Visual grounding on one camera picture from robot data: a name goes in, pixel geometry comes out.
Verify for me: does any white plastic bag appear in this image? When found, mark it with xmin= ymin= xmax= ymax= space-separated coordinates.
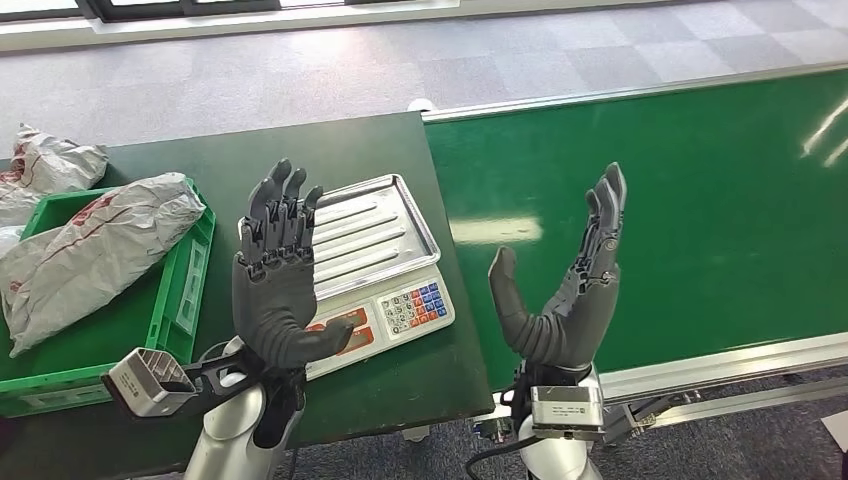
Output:
xmin=0 ymin=188 xmax=44 ymax=229
xmin=0 ymin=225 xmax=25 ymax=261

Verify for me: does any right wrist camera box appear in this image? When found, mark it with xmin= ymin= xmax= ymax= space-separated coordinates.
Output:
xmin=510 ymin=362 xmax=607 ymax=443

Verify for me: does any crumpled grey mailer red print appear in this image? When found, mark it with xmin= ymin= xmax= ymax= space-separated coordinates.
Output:
xmin=0 ymin=123 xmax=109 ymax=197

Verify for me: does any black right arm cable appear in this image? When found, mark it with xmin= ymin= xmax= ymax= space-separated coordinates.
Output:
xmin=464 ymin=433 xmax=531 ymax=480

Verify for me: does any grey plastic mailer package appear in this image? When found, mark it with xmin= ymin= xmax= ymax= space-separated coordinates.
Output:
xmin=0 ymin=172 xmax=208 ymax=359

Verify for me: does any white electronic weighing scale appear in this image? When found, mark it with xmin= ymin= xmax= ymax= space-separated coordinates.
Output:
xmin=238 ymin=173 xmax=457 ymax=383

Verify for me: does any white paper sheet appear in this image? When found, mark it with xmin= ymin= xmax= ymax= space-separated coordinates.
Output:
xmin=820 ymin=410 xmax=848 ymax=456

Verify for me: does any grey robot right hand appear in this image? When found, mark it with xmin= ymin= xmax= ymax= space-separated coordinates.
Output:
xmin=488 ymin=162 xmax=628 ymax=371

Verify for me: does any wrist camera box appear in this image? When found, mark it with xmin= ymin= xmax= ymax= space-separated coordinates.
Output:
xmin=100 ymin=344 xmax=266 ymax=423
xmin=510 ymin=362 xmax=607 ymax=443

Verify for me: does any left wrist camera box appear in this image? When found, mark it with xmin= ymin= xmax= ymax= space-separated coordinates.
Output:
xmin=100 ymin=344 xmax=266 ymax=423

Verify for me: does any green plastic crate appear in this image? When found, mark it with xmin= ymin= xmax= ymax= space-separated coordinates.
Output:
xmin=0 ymin=177 xmax=217 ymax=420

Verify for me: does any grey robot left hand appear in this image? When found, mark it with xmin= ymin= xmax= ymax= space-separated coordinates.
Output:
xmin=231 ymin=157 xmax=356 ymax=372

